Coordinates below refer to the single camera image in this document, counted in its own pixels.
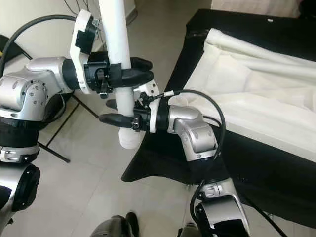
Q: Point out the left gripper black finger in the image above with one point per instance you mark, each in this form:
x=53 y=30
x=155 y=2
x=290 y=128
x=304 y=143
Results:
x=131 y=78
x=140 y=64

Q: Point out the black tablecloth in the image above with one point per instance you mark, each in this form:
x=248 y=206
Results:
x=158 y=168

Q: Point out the dark left robot foot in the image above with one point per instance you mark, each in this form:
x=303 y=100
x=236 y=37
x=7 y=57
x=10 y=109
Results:
x=113 y=224

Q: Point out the dark robot foot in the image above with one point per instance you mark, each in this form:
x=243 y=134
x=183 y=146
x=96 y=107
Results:
x=113 y=224
x=187 y=231

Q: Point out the white plastic table top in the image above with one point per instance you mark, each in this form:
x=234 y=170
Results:
x=252 y=98

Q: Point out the dark right robot foot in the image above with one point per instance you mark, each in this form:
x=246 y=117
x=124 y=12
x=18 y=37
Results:
x=187 y=231

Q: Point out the beige patterned low table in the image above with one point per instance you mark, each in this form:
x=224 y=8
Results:
x=252 y=6

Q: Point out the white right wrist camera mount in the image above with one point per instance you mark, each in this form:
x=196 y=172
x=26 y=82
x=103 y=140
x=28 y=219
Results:
x=162 y=118

